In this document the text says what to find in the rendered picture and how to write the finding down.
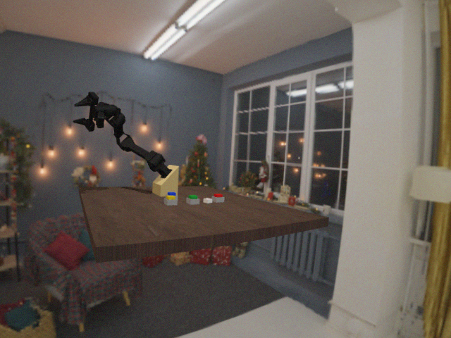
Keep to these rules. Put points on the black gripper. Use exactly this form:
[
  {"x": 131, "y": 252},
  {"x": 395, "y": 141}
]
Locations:
[{"x": 91, "y": 100}]

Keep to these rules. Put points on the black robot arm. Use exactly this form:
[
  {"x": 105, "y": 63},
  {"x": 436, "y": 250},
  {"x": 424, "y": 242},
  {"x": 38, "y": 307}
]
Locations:
[{"x": 154, "y": 159}]

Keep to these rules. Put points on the green button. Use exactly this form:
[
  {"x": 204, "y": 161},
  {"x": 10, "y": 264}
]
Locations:
[{"x": 192, "y": 200}]

